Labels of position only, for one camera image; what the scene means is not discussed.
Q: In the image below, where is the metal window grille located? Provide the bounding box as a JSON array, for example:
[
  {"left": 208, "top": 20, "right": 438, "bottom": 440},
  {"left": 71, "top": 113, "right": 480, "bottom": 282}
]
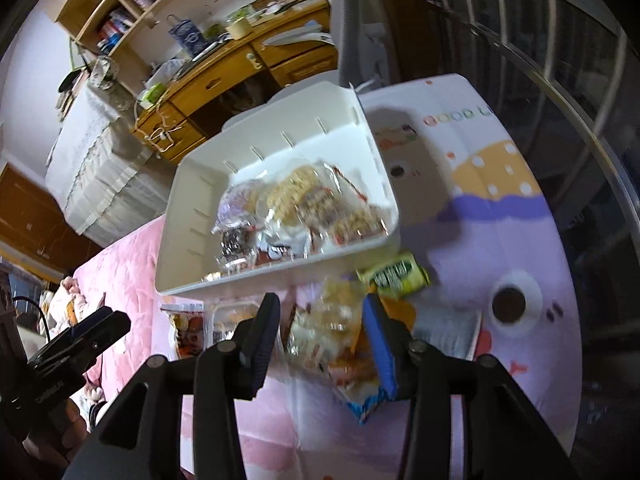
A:
[{"left": 415, "top": 0, "right": 640, "bottom": 480}]

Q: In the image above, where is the black cable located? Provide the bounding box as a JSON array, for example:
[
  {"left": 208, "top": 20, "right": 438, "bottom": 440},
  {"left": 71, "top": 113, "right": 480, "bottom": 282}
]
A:
[{"left": 10, "top": 296, "right": 56, "bottom": 341}]

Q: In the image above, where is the person's left hand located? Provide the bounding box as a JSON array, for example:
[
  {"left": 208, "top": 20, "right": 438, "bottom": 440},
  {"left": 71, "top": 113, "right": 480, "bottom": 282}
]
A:
[{"left": 22, "top": 400, "right": 88, "bottom": 463}]

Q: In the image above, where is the wooden desk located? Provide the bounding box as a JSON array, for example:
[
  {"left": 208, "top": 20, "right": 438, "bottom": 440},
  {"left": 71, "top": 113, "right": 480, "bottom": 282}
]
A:
[{"left": 131, "top": 0, "right": 341, "bottom": 166}]

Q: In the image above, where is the floral cloth bag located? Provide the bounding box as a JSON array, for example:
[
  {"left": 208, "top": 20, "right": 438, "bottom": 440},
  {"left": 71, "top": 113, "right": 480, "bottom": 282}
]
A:
[{"left": 90, "top": 57, "right": 118, "bottom": 91}]

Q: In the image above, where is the white printed blanket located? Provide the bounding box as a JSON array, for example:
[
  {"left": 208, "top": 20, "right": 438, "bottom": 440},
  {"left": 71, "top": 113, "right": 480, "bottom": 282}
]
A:
[{"left": 50, "top": 275, "right": 108, "bottom": 411}]

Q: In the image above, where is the black hat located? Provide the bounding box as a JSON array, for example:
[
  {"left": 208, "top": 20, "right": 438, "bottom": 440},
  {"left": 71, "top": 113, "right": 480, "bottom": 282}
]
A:
[{"left": 57, "top": 70, "right": 86, "bottom": 93}]

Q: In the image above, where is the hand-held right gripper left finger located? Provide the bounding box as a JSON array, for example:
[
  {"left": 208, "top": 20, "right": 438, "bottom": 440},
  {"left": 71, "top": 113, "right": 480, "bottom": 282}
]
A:
[{"left": 60, "top": 292, "right": 281, "bottom": 480}]

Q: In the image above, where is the clear yellow pastry packet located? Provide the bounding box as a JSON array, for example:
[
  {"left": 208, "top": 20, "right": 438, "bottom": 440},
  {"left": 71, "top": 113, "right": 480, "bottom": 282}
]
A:
[{"left": 205, "top": 300, "right": 261, "bottom": 346}]

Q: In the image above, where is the orange snack packet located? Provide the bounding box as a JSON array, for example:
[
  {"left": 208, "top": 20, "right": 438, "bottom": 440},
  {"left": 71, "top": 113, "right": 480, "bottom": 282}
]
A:
[{"left": 370, "top": 295, "right": 418, "bottom": 356}]

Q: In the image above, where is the white charger cable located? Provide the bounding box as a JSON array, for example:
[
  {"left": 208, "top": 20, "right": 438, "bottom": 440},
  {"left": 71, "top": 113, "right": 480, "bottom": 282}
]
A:
[{"left": 132, "top": 100, "right": 186, "bottom": 153}]

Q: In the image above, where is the green tissue box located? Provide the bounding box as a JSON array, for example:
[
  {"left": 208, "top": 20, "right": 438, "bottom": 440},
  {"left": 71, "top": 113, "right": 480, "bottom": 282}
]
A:
[{"left": 139, "top": 82, "right": 166, "bottom": 108}]

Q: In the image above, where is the white silver snack packet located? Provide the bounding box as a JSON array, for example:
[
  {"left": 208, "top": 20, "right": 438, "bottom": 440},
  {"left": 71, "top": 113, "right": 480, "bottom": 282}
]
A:
[{"left": 412, "top": 310, "right": 483, "bottom": 361}]

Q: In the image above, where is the wooden door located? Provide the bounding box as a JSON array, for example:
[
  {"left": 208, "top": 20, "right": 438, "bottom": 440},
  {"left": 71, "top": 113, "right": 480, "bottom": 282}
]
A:
[{"left": 0, "top": 160, "right": 101, "bottom": 281}]

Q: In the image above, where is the white plastic bag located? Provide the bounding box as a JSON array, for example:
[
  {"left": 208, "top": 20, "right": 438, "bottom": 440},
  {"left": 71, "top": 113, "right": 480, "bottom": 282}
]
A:
[{"left": 147, "top": 57, "right": 188, "bottom": 86}]

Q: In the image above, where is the clear nut bar packet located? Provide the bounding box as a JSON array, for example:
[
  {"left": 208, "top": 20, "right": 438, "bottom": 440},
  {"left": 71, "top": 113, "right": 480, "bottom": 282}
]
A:
[{"left": 325, "top": 200, "right": 386, "bottom": 246}]

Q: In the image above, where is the red clear snack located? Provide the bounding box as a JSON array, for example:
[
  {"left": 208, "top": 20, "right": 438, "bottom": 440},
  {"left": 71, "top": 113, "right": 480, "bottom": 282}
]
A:
[{"left": 325, "top": 355, "right": 381, "bottom": 401}]

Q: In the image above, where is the white plastic storage box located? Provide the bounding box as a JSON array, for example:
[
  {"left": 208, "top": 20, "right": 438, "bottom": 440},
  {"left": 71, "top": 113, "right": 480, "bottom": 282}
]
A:
[{"left": 154, "top": 80, "right": 401, "bottom": 297}]

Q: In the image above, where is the clear pale chips packet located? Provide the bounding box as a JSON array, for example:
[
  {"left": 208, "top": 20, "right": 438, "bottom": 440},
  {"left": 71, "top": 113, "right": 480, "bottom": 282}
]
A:
[{"left": 282, "top": 277, "right": 371, "bottom": 376}]

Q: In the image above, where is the green label snack packet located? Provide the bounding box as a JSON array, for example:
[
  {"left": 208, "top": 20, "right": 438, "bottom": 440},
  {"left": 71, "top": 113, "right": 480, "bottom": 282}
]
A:
[{"left": 356, "top": 252, "right": 432, "bottom": 301}]

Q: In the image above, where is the blue gift bag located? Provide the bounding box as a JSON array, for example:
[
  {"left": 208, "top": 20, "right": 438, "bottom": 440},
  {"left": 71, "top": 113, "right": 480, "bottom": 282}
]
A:
[{"left": 167, "top": 14, "right": 201, "bottom": 56}]

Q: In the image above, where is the cartoon printed tablecloth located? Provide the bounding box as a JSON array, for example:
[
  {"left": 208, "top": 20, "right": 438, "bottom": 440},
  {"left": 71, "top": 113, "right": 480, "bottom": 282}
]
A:
[{"left": 160, "top": 74, "right": 583, "bottom": 480}]

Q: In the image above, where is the red chocolate cookie packet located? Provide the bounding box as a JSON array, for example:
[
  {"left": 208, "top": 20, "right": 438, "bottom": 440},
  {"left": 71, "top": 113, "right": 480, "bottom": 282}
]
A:
[{"left": 217, "top": 227, "right": 251, "bottom": 268}]

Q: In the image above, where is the row of books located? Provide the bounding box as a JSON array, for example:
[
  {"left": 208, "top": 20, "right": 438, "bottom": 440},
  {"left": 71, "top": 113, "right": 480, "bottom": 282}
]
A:
[{"left": 97, "top": 0, "right": 191, "bottom": 48}]

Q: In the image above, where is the blue brown snack packet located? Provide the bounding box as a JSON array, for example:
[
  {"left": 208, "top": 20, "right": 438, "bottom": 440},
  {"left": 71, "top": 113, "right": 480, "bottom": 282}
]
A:
[{"left": 345, "top": 390, "right": 401, "bottom": 426}]

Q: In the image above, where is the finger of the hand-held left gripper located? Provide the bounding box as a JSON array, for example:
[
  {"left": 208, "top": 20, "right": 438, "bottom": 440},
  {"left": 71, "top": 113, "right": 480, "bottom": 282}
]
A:
[{"left": 70, "top": 307, "right": 132, "bottom": 361}]

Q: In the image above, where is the pink quilt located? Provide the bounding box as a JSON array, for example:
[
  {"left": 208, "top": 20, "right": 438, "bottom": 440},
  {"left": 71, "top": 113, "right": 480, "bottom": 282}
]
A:
[{"left": 72, "top": 215, "right": 211, "bottom": 480}]

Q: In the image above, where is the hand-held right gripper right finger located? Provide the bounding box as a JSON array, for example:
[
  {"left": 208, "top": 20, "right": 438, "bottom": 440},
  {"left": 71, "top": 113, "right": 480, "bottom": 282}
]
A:
[{"left": 362, "top": 294, "right": 571, "bottom": 480}]

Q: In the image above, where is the blueberry print snack packet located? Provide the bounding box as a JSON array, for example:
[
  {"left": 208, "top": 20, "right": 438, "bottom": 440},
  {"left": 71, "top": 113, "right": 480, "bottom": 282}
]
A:
[{"left": 212, "top": 182, "right": 266, "bottom": 233}]

